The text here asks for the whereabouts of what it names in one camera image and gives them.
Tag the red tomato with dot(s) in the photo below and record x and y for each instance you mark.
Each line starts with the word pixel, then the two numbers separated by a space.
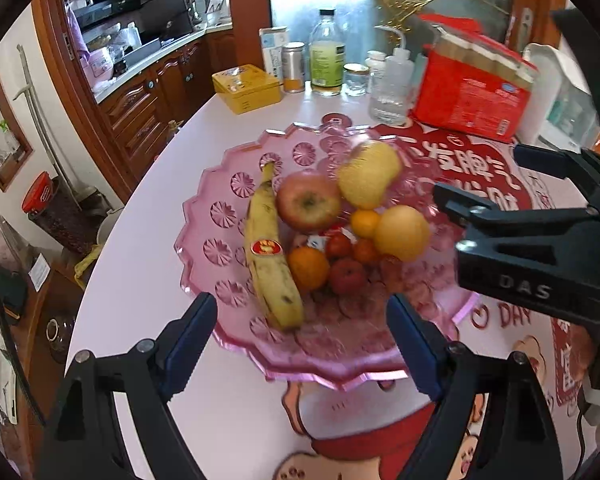
pixel 347 276

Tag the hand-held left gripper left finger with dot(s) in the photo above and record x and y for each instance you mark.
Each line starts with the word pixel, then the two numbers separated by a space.
pixel 190 355

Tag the small red fruit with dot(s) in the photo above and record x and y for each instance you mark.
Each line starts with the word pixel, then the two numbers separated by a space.
pixel 339 246
pixel 390 266

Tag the yellow tin box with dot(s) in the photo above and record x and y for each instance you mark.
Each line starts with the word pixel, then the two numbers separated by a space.
pixel 247 89

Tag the yellow pear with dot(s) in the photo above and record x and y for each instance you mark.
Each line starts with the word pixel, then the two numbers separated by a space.
pixel 370 175
pixel 402 232

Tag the red package of cups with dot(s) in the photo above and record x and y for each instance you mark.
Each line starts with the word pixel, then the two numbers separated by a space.
pixel 475 95

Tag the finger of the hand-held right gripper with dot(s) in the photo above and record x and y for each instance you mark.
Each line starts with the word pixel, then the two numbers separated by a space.
pixel 555 162
pixel 485 217

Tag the pink glass fruit plate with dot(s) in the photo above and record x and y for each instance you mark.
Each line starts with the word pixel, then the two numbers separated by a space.
pixel 230 210

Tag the glass bottle with yellow liquid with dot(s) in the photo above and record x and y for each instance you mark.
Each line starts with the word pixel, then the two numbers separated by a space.
pixel 326 57

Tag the metal can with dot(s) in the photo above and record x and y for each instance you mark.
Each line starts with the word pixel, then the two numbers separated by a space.
pixel 294 67

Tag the wooden kitchen cabinet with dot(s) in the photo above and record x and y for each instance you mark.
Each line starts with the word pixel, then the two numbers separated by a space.
pixel 140 105

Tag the white wrapped candy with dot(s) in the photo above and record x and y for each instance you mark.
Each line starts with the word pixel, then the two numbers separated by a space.
pixel 316 242

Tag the white carton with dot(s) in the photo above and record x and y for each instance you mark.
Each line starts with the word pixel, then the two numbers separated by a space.
pixel 271 52

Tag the red apple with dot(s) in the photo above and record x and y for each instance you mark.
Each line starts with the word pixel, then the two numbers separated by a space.
pixel 307 202

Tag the red-lidded container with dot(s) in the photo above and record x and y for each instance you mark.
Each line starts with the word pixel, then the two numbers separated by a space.
pixel 55 210

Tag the clear squeeze bottle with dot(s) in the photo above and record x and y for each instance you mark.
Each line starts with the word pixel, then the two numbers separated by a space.
pixel 392 92

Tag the white plastic container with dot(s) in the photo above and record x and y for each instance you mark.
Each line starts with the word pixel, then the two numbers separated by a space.
pixel 555 95

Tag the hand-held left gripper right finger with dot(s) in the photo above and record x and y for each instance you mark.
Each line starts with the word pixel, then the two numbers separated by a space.
pixel 415 355

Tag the orange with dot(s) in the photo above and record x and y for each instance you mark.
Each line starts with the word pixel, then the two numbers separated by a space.
pixel 307 267

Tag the wooden framed wall niche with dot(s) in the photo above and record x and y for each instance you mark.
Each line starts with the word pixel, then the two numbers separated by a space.
pixel 2 135

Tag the banana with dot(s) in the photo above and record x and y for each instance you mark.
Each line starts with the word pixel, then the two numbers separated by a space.
pixel 267 280

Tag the white pill bottle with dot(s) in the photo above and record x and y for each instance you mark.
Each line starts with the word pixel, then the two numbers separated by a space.
pixel 376 62

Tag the small mandarin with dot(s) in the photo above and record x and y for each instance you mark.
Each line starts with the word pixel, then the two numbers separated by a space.
pixel 365 223
pixel 366 251

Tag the small jar with gold lid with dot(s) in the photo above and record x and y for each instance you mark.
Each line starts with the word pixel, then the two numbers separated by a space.
pixel 356 81

